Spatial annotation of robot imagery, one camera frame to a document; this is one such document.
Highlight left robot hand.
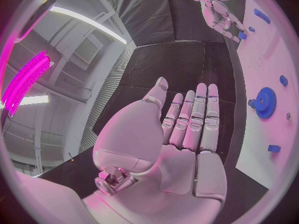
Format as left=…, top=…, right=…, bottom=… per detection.
left=80, top=76, right=229, bottom=224

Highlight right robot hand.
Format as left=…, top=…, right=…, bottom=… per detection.
left=199, top=0, right=249, bottom=43

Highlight white task board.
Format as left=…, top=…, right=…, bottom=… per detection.
left=235, top=0, right=297, bottom=190

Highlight long blue cylinder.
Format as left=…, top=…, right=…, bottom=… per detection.
left=253, top=8, right=271, bottom=24

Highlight large blue gear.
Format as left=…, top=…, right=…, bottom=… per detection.
left=255, top=87, right=278, bottom=119

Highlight short blue block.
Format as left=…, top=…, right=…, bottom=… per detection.
left=267, top=144, right=282, bottom=153

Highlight glowing light bar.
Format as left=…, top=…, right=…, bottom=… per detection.
left=0, top=49, right=52, bottom=116

